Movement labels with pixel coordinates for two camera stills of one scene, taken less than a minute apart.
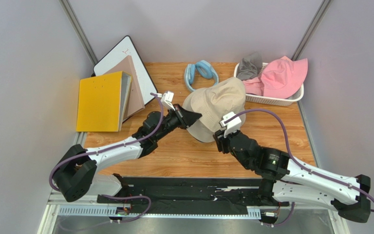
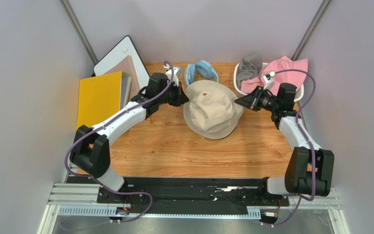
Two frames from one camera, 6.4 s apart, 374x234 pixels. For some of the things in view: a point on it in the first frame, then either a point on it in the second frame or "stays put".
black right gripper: (220, 142) -> (255, 99)
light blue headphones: (204, 68) stays put
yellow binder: (101, 102) stays put
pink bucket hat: (280, 78) stays put
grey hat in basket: (249, 67) stays put
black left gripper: (189, 117) -> (180, 97)
